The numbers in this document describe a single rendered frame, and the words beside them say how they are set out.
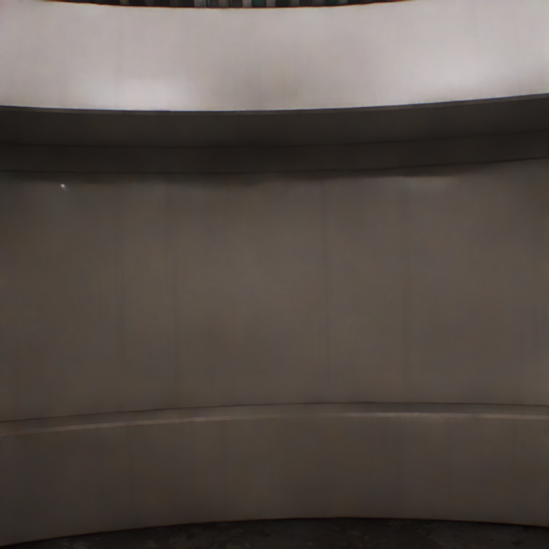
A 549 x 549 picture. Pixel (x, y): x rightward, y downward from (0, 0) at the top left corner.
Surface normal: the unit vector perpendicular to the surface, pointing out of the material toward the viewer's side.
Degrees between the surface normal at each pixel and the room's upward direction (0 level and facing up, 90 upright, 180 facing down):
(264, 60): 90
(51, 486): 90
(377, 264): 90
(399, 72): 90
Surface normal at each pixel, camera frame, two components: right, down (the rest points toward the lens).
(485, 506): -0.25, 0.00
